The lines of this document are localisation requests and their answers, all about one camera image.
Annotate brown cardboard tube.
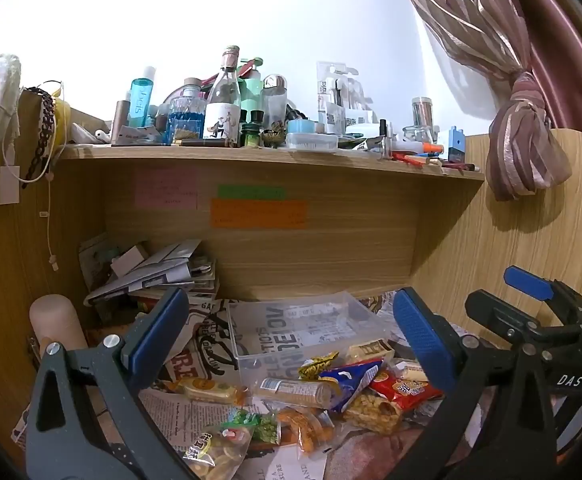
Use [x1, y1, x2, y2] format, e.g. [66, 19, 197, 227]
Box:
[111, 101, 131, 146]

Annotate orange snack packet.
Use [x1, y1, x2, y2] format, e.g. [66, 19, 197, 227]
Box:
[277, 407, 335, 454]

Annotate clear flat case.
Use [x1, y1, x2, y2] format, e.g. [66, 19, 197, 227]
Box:
[284, 133, 340, 151]

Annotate blue snack packet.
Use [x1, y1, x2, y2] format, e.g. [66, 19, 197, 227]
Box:
[319, 358, 384, 413]

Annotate wooden desk hutch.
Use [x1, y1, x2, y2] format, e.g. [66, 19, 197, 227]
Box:
[0, 67, 582, 461]

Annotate white blister packs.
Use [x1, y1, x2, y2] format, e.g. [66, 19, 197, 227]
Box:
[316, 61, 375, 134]

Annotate white hanging cord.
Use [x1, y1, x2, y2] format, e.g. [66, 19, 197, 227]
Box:
[45, 160, 60, 268]

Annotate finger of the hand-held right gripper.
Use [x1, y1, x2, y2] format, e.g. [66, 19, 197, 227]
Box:
[504, 266, 582, 311]
[465, 289, 552, 348]

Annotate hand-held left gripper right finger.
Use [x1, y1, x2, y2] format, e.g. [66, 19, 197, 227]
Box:
[392, 287, 556, 480]

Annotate blue perfume bottle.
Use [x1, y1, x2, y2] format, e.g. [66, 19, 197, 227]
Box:
[168, 87, 207, 144]

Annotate orange and white marker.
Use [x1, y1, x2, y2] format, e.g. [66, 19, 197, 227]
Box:
[393, 142, 444, 156]

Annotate white paper tag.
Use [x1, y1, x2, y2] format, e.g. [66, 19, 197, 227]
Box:
[0, 165, 20, 205]

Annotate glass jar with silver lid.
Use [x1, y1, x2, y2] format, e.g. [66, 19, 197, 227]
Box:
[412, 96, 435, 131]

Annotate orange sticky note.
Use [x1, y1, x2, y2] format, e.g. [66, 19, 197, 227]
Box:
[210, 199, 308, 230]

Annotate small dark green bottle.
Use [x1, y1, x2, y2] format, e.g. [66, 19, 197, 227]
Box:
[241, 110, 265, 149]

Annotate clear tube biscuit packet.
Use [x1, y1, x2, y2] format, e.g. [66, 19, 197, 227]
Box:
[258, 377, 333, 407]

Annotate clear packet of yellow chips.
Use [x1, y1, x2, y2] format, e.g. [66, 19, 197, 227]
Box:
[183, 422, 255, 480]

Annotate yellow black wrapped candy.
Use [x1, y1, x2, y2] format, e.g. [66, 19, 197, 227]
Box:
[298, 352, 340, 381]

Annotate white fluffy headband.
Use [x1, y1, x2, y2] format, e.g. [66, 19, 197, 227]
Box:
[0, 54, 23, 136]

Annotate peanut brittle bar packet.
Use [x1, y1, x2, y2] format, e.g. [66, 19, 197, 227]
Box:
[343, 392, 404, 436]

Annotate pink sticky note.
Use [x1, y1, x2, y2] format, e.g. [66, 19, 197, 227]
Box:
[134, 167, 198, 210]

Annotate red snack packet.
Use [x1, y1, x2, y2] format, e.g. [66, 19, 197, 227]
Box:
[371, 370, 444, 412]

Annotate red pen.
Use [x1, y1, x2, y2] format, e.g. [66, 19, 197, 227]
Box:
[396, 155, 442, 168]

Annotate yellow hanging item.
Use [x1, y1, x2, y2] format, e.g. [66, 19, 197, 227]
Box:
[54, 97, 72, 147]

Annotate beige cylinder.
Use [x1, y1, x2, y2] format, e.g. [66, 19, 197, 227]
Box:
[28, 295, 90, 362]

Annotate small pale snack packet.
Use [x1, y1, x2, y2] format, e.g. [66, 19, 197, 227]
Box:
[396, 360, 429, 383]

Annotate green peas packet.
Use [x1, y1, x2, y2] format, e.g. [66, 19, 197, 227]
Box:
[228, 407, 282, 448]

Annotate pile of booklets and papers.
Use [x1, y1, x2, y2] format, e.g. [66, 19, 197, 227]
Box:
[78, 232, 220, 323]

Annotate small white carton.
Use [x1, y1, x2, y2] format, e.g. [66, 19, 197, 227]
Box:
[116, 127, 165, 145]

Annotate yellow pastry packet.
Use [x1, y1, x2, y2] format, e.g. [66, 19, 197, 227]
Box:
[168, 377, 248, 406]

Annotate maroon curtain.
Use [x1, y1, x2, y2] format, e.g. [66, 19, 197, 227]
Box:
[501, 0, 582, 133]

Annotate clear bottle with silver cap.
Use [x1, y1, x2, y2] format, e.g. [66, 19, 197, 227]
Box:
[262, 74, 288, 132]

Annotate pink striped curtain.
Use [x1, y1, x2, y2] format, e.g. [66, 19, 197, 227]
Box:
[391, 0, 572, 202]

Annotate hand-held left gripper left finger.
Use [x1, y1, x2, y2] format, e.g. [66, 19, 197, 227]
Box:
[24, 287, 192, 480]

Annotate blue lidded small box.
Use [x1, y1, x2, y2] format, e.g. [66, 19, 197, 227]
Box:
[287, 119, 322, 136]

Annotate mint green pump bottle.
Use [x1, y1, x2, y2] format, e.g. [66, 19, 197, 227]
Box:
[243, 57, 265, 111]

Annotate clear plastic box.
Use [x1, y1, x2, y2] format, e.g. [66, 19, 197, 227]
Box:
[227, 290, 397, 387]

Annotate green sticky note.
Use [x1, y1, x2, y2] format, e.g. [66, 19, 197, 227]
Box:
[217, 186, 287, 200]

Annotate beige brown snack packet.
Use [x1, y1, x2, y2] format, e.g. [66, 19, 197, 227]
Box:
[346, 339, 396, 365]

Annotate brown braided hair band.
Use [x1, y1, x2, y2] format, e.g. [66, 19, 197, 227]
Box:
[20, 86, 58, 184]

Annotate tall blue liquid bottle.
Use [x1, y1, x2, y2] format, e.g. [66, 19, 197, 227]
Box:
[129, 66, 156, 129]

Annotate glass bottle with white label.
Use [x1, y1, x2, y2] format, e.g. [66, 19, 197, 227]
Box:
[203, 46, 242, 142]

